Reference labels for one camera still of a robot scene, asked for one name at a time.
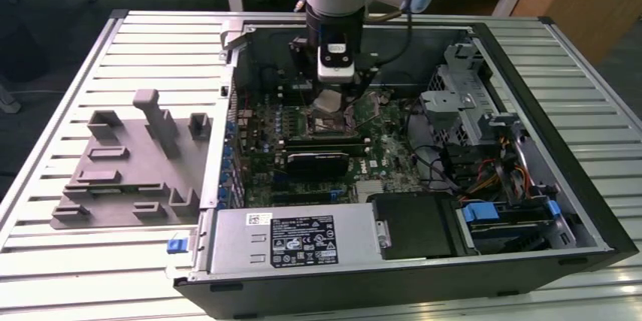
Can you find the silver CPU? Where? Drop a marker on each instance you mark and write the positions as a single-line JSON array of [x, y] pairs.
[[329, 101]]

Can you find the CPU socket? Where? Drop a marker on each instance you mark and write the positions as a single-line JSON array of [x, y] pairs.
[[326, 127]]

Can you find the metal drive cage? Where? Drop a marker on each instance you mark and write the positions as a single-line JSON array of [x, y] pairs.
[[447, 110]]

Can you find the black graphics card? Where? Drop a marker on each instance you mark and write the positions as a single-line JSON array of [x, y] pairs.
[[316, 167]]

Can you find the green motherboard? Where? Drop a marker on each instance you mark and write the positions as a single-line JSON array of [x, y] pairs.
[[306, 187]]

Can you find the silver finned heat sink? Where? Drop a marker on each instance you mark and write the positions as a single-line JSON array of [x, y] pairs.
[[370, 190]]

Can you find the brown wooden cabinet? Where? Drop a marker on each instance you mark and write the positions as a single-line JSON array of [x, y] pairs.
[[592, 5]]

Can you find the grey parts rack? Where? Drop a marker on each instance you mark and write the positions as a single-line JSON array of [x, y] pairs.
[[150, 170]]

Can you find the black plastic shroud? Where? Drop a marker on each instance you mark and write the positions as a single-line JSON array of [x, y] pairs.
[[412, 227]]

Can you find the blue disk carrier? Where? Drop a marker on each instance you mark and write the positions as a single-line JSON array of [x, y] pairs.
[[480, 212]]

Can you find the green RAM stick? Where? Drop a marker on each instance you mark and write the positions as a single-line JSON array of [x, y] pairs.
[[146, 187]]

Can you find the silver power supply unit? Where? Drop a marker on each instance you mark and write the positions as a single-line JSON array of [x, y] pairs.
[[236, 231]]

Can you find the small blue plastic clip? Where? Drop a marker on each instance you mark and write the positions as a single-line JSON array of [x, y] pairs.
[[553, 208]]

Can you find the blue case latch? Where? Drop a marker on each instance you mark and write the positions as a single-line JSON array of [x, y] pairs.
[[177, 246]]

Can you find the grey metal leg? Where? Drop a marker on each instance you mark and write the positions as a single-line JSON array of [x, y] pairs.
[[10, 99]]

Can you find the black PC case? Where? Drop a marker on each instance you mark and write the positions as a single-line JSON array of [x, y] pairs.
[[352, 291]]

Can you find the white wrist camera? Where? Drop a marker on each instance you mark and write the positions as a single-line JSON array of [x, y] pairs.
[[336, 73]]

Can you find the grey plastic bracket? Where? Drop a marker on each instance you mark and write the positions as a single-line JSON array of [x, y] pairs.
[[503, 122]]

